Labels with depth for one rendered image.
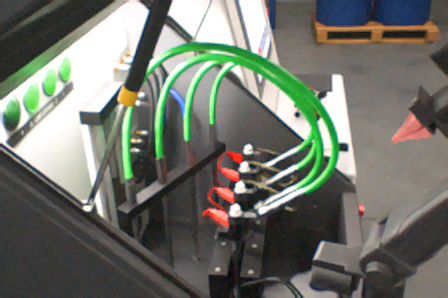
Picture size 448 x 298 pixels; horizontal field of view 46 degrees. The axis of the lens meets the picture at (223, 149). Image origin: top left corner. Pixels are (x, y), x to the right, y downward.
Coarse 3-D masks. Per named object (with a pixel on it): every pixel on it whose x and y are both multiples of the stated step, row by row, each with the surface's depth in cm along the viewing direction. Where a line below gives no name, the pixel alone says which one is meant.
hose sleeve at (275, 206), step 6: (294, 192) 95; (300, 192) 94; (282, 198) 96; (288, 198) 95; (294, 198) 94; (300, 198) 94; (270, 204) 97; (276, 204) 96; (282, 204) 95; (288, 204) 95; (270, 210) 96; (276, 210) 96
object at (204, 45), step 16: (176, 48) 84; (192, 48) 84; (208, 48) 83; (224, 48) 83; (240, 48) 83; (272, 64) 83; (144, 80) 88; (288, 80) 84; (128, 112) 91; (320, 112) 86; (128, 128) 93; (128, 144) 95; (336, 144) 88; (128, 160) 96; (336, 160) 90; (128, 176) 98; (320, 176) 92
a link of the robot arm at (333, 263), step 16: (320, 256) 74; (336, 256) 74; (352, 256) 73; (320, 272) 75; (336, 272) 74; (352, 272) 71; (368, 272) 66; (384, 272) 65; (336, 288) 75; (368, 288) 69; (384, 288) 67
